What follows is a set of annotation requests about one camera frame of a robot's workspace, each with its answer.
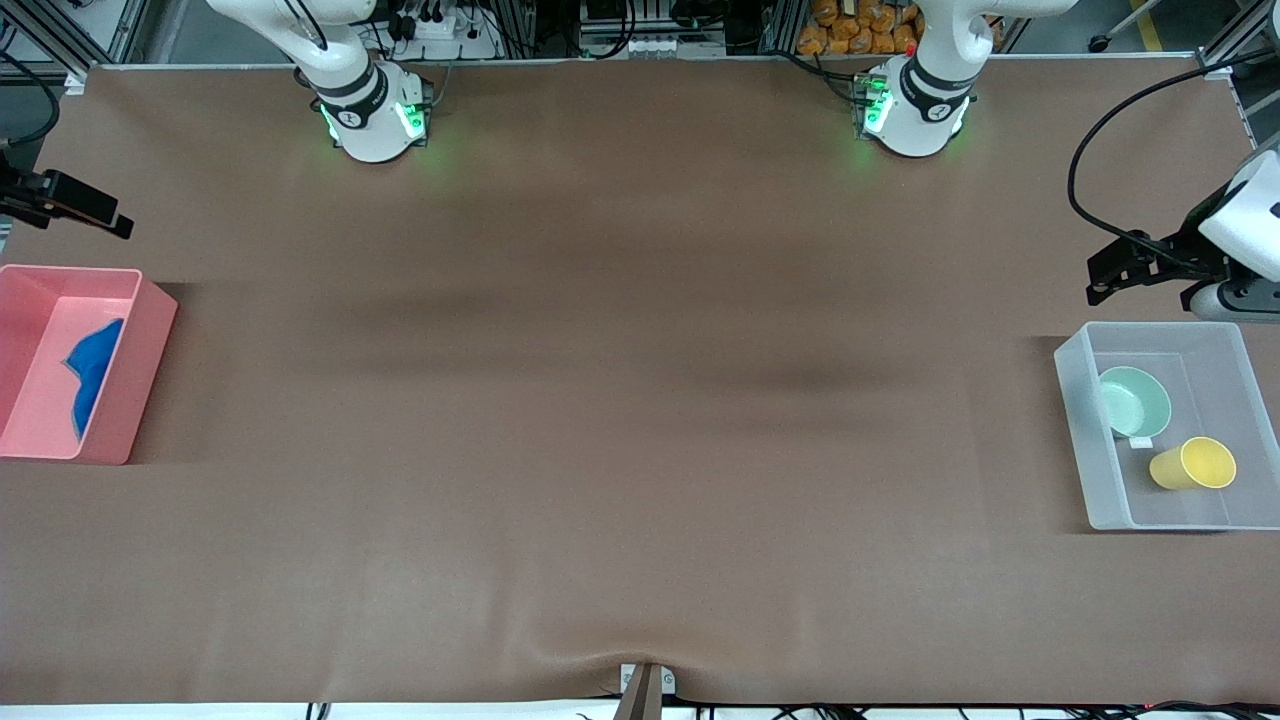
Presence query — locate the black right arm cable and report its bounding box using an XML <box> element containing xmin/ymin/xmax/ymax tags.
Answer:
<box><xmin>0</xmin><ymin>0</ymin><xmax>331</xmax><ymax>151</ymax></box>

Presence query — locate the blue cloth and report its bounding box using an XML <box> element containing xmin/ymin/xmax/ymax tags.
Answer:
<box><xmin>65</xmin><ymin>318</ymin><xmax>126</xmax><ymax>439</ymax></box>

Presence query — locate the brown camera stand post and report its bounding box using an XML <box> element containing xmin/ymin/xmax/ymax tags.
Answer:
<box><xmin>614</xmin><ymin>664</ymin><xmax>665</xmax><ymax>720</ymax></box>

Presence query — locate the aluminium frame post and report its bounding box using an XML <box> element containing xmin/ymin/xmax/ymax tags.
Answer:
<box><xmin>503</xmin><ymin>0</ymin><xmax>538</xmax><ymax>59</ymax></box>
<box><xmin>763</xmin><ymin>0</ymin><xmax>803</xmax><ymax>56</ymax></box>

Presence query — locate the yellow cup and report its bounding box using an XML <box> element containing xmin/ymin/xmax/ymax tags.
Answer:
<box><xmin>1148</xmin><ymin>436</ymin><xmax>1239</xmax><ymax>492</ymax></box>

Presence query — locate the grey electrical terminal unit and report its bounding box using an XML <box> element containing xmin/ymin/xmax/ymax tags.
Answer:
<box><xmin>578</xmin><ymin>0</ymin><xmax>683</xmax><ymax>58</ymax></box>

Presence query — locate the light green bowl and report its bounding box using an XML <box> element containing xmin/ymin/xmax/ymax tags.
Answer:
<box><xmin>1098</xmin><ymin>366</ymin><xmax>1173</xmax><ymax>440</ymax></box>

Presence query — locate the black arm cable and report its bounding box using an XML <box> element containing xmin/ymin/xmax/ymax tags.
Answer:
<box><xmin>0</xmin><ymin>0</ymin><xmax>331</xmax><ymax>151</ymax></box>
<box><xmin>1068</xmin><ymin>50</ymin><xmax>1261</xmax><ymax>276</ymax></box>

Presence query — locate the pink plastic bin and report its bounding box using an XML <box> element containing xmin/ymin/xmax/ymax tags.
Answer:
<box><xmin>0</xmin><ymin>264</ymin><xmax>179</xmax><ymax>466</ymax></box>

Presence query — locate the white power strip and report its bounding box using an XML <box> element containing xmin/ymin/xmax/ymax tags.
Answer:
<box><xmin>385</xmin><ymin>8</ymin><xmax>501</xmax><ymax>59</ymax></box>

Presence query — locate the orange packaged goods pile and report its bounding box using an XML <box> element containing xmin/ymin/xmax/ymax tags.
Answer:
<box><xmin>797</xmin><ymin>0</ymin><xmax>923</xmax><ymax>56</ymax></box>

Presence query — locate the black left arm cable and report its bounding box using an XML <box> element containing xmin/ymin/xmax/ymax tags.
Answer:
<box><xmin>1068</xmin><ymin>50</ymin><xmax>1261</xmax><ymax>276</ymax></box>

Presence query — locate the clear plastic bin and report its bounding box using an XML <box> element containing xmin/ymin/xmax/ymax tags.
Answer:
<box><xmin>1054</xmin><ymin>320</ymin><xmax>1280</xmax><ymax>532</ymax></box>

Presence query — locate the white table clamp bracket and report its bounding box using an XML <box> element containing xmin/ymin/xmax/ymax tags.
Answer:
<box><xmin>620</xmin><ymin>663</ymin><xmax>677</xmax><ymax>696</ymax></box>

